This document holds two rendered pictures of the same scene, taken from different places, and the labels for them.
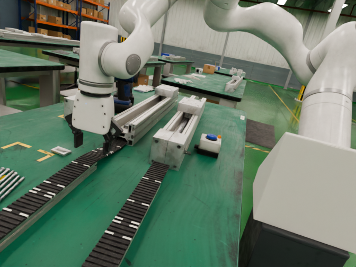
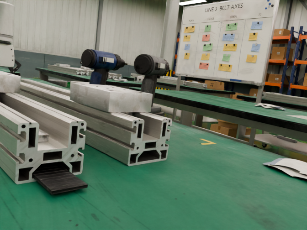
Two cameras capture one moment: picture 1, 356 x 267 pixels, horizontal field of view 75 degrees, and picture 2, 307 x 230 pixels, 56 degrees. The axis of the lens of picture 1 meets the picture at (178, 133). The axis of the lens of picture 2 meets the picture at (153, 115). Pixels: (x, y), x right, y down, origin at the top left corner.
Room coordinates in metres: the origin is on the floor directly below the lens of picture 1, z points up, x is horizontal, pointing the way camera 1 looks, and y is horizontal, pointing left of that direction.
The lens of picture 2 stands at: (1.90, -0.32, 0.95)
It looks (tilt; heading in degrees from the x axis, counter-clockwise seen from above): 8 degrees down; 129
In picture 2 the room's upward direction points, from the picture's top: 7 degrees clockwise
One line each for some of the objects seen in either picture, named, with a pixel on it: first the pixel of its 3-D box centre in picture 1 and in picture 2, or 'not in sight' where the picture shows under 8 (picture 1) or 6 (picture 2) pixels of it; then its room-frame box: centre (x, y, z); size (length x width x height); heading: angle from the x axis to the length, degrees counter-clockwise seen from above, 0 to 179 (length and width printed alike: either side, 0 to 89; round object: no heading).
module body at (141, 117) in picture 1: (153, 109); (58, 106); (1.17, 0.15, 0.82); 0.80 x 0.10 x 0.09; 173
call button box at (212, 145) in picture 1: (207, 144); not in sight; (0.85, -0.12, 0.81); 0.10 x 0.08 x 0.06; 83
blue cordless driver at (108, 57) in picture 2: (115, 90); (106, 84); (1.13, 0.35, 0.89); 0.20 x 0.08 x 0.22; 96
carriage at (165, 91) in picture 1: (166, 92); (108, 102); (1.42, 0.12, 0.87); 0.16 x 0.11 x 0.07; 173
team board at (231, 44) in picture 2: not in sight; (214, 78); (0.02, 3.17, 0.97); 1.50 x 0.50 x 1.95; 167
